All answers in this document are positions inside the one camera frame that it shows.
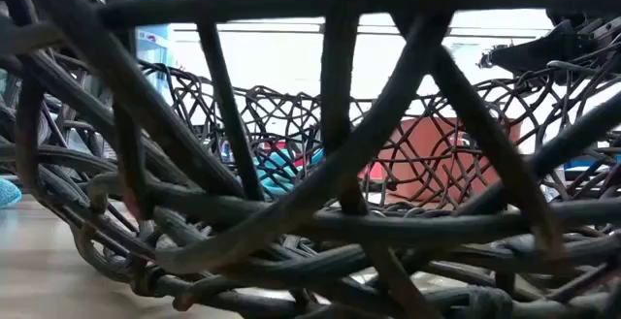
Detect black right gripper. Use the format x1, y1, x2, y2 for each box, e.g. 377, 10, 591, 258
478, 8, 621, 77

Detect pink microfiber towel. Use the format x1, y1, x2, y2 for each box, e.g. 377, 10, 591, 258
358, 160, 387, 180

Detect large blue microfiber towel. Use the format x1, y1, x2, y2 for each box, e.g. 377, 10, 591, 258
254, 147, 325, 198

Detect small blue microfiber towel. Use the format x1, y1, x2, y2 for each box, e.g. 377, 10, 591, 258
0, 176, 23, 209

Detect orange plastic bin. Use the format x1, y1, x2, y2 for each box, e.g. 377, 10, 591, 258
373, 116, 523, 203

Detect dark woven wicker basket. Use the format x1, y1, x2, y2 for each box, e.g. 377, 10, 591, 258
0, 0, 621, 319

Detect clear bottle with blue cap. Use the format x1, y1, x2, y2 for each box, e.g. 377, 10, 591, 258
130, 0, 175, 97

